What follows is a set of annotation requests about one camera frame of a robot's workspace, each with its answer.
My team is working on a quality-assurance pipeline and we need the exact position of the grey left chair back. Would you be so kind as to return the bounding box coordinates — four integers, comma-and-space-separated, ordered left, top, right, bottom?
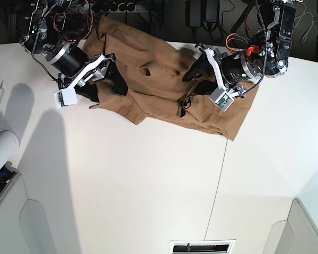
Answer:
0, 174, 56, 253

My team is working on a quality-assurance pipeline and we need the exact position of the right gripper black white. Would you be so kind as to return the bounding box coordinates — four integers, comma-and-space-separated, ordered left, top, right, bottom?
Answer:
46, 43, 128, 103

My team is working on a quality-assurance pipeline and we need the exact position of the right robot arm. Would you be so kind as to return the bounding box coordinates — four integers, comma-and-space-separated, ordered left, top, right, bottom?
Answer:
20, 1, 128, 108

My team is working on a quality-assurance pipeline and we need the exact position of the brown t-shirt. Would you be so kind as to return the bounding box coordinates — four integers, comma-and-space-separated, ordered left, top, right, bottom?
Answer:
83, 16, 257, 140

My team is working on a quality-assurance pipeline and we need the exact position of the black power adapter right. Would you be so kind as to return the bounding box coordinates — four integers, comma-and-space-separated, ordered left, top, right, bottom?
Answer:
205, 0, 220, 23

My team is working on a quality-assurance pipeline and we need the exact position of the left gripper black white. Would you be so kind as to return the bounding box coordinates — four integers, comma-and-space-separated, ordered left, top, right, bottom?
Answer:
182, 43, 268, 98

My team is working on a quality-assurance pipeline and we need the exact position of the grey right chair back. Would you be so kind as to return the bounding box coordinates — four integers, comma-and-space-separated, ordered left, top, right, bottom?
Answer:
263, 198, 318, 254

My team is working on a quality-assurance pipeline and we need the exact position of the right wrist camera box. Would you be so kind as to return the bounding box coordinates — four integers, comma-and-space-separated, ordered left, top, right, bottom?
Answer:
54, 87, 78, 108

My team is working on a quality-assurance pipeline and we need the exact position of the black power adapter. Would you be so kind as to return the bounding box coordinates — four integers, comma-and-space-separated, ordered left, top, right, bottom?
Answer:
185, 0, 204, 28
205, 0, 220, 23

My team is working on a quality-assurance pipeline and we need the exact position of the black power adapter left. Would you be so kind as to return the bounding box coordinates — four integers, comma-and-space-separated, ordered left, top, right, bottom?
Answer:
185, 0, 204, 28

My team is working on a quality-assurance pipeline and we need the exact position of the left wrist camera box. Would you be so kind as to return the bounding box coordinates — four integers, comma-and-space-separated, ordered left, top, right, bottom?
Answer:
209, 88, 234, 112

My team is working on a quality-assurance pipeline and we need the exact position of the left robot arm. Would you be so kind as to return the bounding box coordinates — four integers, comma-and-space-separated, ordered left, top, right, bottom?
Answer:
213, 1, 296, 97

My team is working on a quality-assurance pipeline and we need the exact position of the grey chair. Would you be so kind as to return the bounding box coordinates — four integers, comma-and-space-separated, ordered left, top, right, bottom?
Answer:
263, 198, 318, 254
0, 174, 56, 253

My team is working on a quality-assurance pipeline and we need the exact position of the white paper roll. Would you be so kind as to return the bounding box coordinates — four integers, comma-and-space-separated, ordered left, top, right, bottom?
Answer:
0, 131, 20, 170

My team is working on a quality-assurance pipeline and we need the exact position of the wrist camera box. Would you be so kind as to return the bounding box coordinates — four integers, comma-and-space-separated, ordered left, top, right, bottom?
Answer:
209, 88, 234, 112
54, 87, 78, 108

